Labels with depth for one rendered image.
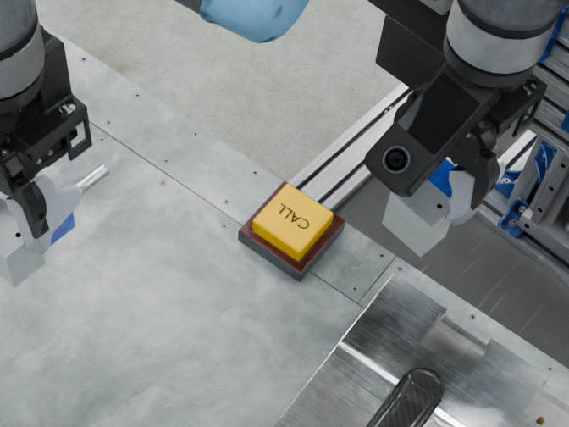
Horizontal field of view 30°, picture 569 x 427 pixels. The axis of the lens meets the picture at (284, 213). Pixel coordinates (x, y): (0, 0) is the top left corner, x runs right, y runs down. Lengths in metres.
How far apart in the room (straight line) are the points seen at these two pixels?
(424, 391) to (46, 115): 0.40
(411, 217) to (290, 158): 1.20
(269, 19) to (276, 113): 1.54
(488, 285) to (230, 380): 0.85
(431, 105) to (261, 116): 1.38
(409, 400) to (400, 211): 0.17
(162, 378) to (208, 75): 1.30
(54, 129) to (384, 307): 0.35
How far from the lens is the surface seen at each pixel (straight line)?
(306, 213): 1.08
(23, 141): 0.82
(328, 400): 0.93
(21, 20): 0.72
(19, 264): 0.94
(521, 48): 0.78
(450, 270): 1.81
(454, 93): 0.83
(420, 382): 0.95
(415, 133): 0.83
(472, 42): 0.78
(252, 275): 1.08
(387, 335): 0.96
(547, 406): 1.00
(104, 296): 1.07
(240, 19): 0.67
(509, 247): 1.85
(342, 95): 2.25
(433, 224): 0.94
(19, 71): 0.75
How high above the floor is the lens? 1.74
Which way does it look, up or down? 58 degrees down
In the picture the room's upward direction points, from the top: 8 degrees clockwise
